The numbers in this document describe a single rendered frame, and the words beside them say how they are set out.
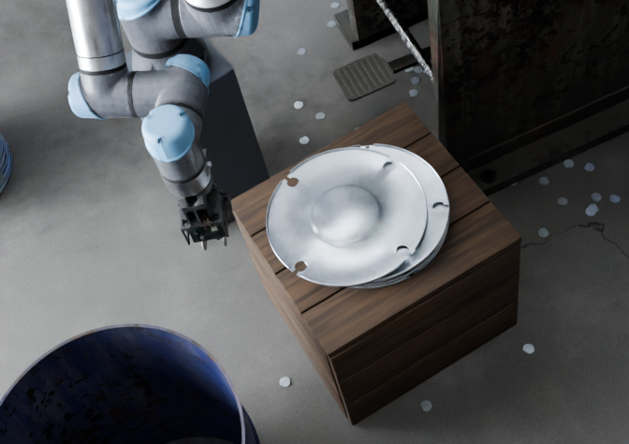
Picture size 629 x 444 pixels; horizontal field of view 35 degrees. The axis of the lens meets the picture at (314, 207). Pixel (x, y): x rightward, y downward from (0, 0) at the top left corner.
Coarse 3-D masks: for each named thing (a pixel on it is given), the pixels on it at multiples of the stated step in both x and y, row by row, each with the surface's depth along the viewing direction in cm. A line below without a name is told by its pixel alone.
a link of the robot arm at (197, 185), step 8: (208, 168) 160; (200, 176) 157; (208, 176) 159; (168, 184) 157; (176, 184) 156; (184, 184) 156; (192, 184) 156; (200, 184) 158; (176, 192) 158; (184, 192) 158; (192, 192) 158
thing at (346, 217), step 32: (320, 160) 186; (352, 160) 185; (384, 160) 184; (288, 192) 183; (320, 192) 182; (352, 192) 180; (384, 192) 180; (416, 192) 179; (288, 224) 179; (320, 224) 178; (352, 224) 177; (384, 224) 176; (416, 224) 175; (288, 256) 176; (320, 256) 175; (352, 256) 174; (384, 256) 173
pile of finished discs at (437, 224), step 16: (384, 144) 186; (400, 160) 184; (416, 160) 184; (416, 176) 182; (432, 176) 181; (432, 192) 179; (432, 208) 179; (448, 208) 177; (432, 224) 176; (448, 224) 178; (432, 240) 174; (416, 256) 173; (432, 256) 174; (400, 272) 172; (416, 272) 174; (368, 288) 174
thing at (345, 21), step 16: (352, 0) 236; (368, 0) 238; (400, 0) 243; (416, 0) 245; (336, 16) 253; (352, 16) 243; (368, 16) 242; (384, 16) 245; (400, 16) 247; (416, 16) 250; (352, 32) 249; (368, 32) 247; (384, 32) 249; (352, 48) 249
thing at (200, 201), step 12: (204, 192) 160; (216, 192) 167; (180, 204) 167; (192, 204) 160; (204, 204) 160; (216, 204) 166; (180, 216) 165; (192, 216) 165; (204, 216) 164; (216, 216) 165; (192, 228) 164; (204, 228) 164; (216, 228) 165; (204, 240) 168
